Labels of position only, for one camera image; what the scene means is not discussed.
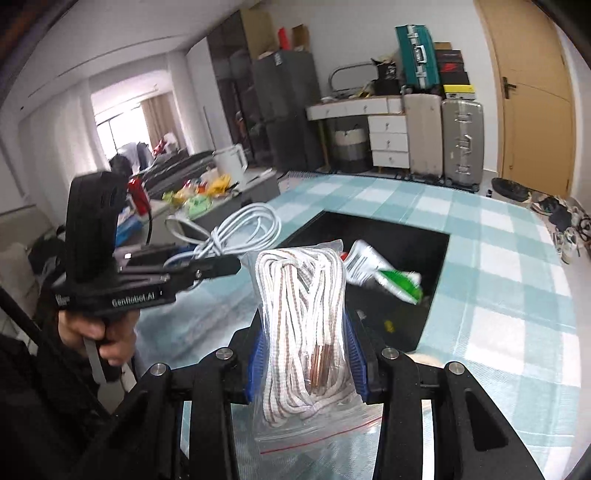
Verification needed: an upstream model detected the white rope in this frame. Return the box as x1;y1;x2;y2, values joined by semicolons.
239;239;385;455

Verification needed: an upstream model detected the white charging cable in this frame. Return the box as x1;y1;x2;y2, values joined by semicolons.
163;202;284;269

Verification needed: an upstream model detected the green white packet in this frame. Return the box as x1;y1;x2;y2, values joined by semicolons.
344;240;424;305

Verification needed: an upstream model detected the person's left hand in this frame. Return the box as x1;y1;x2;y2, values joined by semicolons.
58;311;140;366

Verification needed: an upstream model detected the grey tv cabinet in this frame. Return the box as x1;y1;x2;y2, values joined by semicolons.
115;165;282;245

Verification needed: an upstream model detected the white electric kettle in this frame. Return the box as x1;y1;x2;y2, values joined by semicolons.
213;144;249;185

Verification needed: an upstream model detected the black storage box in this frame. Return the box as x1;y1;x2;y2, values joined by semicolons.
280;211;450;353

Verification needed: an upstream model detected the teal plaid tablecloth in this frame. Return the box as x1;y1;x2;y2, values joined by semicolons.
135;175;581;479

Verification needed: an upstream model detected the woven laundry basket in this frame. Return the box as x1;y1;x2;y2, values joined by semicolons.
332;125;372;174

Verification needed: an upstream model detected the dark grey refrigerator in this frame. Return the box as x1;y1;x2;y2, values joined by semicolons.
252;50;325;172

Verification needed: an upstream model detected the black trash bin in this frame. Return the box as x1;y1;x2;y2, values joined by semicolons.
491;177;532;204

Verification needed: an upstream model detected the white drawer desk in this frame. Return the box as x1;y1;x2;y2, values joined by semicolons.
307;96;410;170

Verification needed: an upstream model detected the beige suitcase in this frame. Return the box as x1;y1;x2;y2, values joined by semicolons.
404;94;444;178

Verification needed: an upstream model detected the silver suitcase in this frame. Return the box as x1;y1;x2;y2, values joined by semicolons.
442;99;485;192

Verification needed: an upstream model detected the black bag on desk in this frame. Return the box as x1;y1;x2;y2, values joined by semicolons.
372;59;401;96

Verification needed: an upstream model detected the stack of shoe boxes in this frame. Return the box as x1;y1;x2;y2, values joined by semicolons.
435;42;476;101

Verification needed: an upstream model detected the teal suitcase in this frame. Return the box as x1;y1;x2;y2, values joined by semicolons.
396;24;441;91

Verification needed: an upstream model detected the wooden door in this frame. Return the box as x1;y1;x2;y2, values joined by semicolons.
477;1;575;197

